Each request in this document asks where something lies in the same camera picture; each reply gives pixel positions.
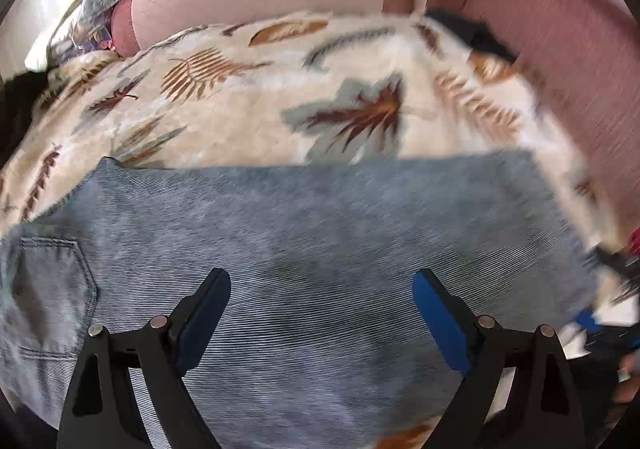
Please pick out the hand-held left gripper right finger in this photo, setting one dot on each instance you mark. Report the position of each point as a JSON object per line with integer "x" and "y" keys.
{"x": 440, "y": 324}

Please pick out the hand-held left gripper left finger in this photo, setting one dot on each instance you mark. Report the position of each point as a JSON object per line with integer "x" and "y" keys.
{"x": 200, "y": 314}

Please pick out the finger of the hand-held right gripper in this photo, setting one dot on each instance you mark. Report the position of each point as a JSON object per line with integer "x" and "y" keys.
{"x": 590, "y": 323}
{"x": 617, "y": 264}

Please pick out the grey denim pants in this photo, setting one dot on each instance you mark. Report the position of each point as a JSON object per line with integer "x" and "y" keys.
{"x": 310, "y": 239}

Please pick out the person's right hand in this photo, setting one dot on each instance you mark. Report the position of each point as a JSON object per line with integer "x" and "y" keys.
{"x": 627, "y": 388}

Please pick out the pink sofa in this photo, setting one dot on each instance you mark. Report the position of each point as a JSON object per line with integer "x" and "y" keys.
{"x": 550, "y": 29}

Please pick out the cream leaf-print blanket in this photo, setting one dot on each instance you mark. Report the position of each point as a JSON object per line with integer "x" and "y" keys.
{"x": 280, "y": 79}

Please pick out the small black cloth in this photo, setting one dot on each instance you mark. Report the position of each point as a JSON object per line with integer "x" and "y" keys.
{"x": 480, "y": 36}

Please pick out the black hanging garment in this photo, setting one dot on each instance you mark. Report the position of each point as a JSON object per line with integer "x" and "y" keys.
{"x": 17, "y": 114}

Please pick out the colourful printed cloth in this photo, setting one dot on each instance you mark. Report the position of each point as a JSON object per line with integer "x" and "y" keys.
{"x": 102, "y": 39}

